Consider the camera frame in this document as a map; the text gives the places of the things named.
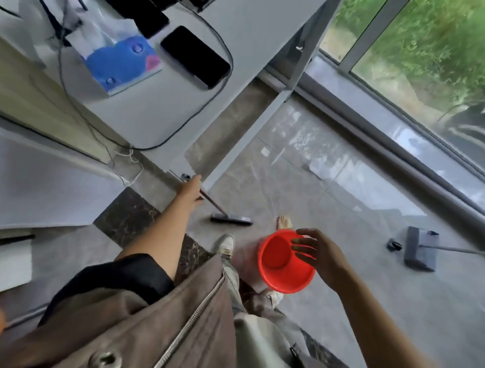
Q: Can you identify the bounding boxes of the person's left forearm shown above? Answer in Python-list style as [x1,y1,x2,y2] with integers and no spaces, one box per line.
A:
[114,193,200,283]

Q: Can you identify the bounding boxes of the white cabinet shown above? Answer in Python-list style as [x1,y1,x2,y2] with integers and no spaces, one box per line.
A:
[0,127,126,230]

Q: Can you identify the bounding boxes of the person's right forearm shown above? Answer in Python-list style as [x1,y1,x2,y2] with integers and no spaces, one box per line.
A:
[333,275,436,368]

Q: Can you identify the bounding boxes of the black sleeve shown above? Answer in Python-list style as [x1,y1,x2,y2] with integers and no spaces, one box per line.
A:
[37,253,176,327]

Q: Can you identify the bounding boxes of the grey beige trousers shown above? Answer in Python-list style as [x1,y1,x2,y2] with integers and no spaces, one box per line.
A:
[219,255,343,368]

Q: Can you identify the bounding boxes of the black car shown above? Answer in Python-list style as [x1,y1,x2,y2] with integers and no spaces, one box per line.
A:
[435,102,485,154]

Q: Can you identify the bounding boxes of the white table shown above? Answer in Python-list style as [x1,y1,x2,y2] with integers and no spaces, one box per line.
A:
[0,0,342,192]

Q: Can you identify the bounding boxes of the red plastic bucket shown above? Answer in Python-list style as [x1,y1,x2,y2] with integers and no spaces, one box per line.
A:
[258,228,317,294]

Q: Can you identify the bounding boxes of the white string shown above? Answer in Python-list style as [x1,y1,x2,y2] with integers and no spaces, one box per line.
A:
[108,149,145,187]

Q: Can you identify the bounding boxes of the person's right hand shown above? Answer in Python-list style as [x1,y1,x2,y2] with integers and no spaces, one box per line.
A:
[290,228,348,293]

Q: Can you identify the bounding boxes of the grey sliding window frame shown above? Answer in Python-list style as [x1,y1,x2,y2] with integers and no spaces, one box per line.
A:
[264,0,485,215]

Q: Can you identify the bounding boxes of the blue white tissue pack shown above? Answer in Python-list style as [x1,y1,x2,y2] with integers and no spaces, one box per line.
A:
[67,18,164,96]

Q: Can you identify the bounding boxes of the black cable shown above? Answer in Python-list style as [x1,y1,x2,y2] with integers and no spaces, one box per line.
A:
[38,0,235,152]

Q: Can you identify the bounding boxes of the brown zip jacket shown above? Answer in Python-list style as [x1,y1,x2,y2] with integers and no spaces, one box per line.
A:
[0,253,238,368]

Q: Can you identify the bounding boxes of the grey flat mop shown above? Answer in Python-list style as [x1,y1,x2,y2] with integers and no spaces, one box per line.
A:
[403,226,485,273]

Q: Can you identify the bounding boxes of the black smartphone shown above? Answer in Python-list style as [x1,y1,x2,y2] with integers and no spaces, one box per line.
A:
[105,0,170,39]
[160,25,232,91]

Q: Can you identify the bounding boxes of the light wooden panel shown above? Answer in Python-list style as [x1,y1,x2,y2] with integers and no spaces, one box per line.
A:
[0,37,130,164]

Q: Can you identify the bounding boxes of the person's left hand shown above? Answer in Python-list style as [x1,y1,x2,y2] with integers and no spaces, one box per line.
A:
[176,174,205,208]

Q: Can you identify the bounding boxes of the black floor squeegee broom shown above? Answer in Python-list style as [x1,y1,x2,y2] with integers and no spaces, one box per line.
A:
[168,170,254,227]

